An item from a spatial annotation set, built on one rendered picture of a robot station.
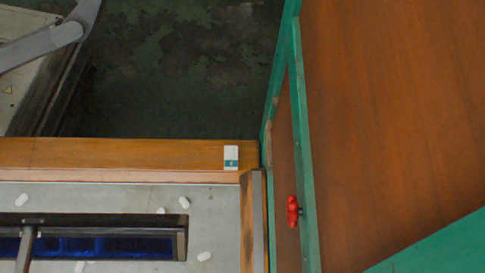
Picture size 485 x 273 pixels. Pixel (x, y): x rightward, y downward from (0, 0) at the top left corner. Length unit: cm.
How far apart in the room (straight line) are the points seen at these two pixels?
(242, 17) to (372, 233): 211
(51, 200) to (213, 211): 40
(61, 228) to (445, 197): 60
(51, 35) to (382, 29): 76
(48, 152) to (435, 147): 104
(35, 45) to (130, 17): 144
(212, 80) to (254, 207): 126
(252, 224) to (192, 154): 27
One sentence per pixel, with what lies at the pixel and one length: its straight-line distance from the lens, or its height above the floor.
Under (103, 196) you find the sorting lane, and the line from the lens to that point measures 114.
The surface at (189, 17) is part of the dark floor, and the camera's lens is 240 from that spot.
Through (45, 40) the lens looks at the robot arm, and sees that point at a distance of 103.
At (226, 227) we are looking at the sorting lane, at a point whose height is 74.
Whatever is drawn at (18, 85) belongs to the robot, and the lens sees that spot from 172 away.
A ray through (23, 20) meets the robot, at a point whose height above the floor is 47.
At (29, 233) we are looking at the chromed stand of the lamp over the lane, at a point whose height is 112.
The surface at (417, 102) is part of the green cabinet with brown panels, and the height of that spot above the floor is 156.
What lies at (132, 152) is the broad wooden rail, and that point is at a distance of 114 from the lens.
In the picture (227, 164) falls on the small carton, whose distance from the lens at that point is 108.
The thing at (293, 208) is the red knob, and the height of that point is 126.
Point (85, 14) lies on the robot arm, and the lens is 98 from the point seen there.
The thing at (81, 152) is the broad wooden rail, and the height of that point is 76.
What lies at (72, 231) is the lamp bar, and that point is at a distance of 73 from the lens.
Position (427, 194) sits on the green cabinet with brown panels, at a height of 155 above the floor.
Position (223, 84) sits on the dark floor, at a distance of 214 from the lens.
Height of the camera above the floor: 178
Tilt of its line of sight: 63 degrees down
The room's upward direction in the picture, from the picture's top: 7 degrees clockwise
